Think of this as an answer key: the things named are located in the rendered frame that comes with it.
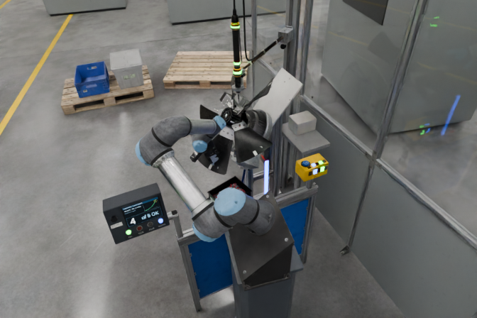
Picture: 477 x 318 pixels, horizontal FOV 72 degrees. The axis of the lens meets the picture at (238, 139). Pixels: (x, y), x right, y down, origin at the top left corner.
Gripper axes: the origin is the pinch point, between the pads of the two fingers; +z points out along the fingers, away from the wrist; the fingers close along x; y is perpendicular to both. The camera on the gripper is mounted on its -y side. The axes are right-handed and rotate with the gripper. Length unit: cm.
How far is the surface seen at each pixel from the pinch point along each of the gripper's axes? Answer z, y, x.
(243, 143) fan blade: -14.2, 21.6, -12.7
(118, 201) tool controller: -43, -45, -33
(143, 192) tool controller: -39, -34, -33
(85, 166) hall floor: 66, -120, 161
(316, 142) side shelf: 34, 72, 0
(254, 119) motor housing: -9.1, 37.4, 6.1
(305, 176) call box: 7, 43, -40
